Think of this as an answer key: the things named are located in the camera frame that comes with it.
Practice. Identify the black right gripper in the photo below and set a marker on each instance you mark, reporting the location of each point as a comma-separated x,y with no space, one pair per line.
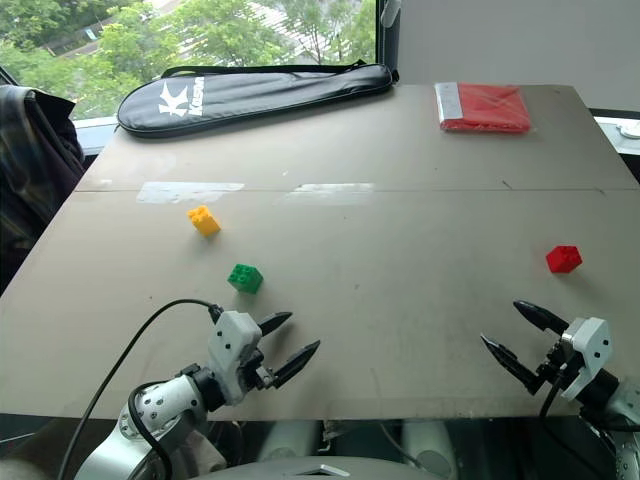
557,367

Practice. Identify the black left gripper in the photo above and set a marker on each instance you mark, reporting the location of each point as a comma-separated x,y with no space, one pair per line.
252,375

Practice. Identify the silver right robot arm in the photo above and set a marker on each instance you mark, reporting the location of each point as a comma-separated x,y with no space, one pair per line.
625,415

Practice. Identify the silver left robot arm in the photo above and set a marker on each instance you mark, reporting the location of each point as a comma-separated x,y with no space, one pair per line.
155,415

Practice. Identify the green toy brick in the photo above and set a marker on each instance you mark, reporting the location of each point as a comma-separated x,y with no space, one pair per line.
245,279

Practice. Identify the red toy brick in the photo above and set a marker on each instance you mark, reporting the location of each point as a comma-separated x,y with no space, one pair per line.
564,260

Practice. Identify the grey rounded shape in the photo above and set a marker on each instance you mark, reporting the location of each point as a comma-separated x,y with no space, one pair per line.
430,445
287,437

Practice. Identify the silver robot torso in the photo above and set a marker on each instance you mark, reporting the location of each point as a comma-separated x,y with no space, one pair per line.
310,470

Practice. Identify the yellow toy brick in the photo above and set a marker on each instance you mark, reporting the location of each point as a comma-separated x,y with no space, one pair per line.
205,222

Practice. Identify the small white object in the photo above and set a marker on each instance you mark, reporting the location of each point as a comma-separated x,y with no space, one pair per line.
630,131

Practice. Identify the red packet in clear plastic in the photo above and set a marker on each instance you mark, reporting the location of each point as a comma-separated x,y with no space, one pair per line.
490,107

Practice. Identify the black racket bag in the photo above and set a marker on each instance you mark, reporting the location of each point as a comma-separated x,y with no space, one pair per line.
250,95

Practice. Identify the dark plaid cloth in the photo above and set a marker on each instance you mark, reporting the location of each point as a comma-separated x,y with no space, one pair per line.
30,165

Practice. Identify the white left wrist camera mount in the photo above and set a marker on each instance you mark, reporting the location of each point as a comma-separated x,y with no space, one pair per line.
231,340

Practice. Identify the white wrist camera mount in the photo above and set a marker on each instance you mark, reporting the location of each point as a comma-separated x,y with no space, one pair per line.
592,345
231,340

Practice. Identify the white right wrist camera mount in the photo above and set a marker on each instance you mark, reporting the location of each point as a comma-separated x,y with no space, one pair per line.
592,345

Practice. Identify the black window frame post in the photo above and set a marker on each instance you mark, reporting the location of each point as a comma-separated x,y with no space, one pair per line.
381,50

